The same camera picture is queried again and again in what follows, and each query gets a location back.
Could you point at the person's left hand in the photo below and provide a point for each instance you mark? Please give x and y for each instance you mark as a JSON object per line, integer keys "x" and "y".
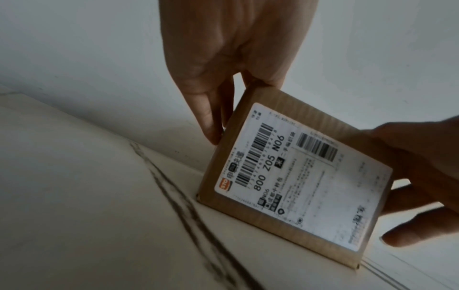
{"x": 222, "y": 36}

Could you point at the person's right hand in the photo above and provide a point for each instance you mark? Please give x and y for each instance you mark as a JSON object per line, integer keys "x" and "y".
{"x": 430, "y": 158}

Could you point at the brown cardboard box white label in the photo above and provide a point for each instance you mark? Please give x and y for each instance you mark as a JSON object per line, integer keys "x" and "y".
{"x": 287, "y": 181}

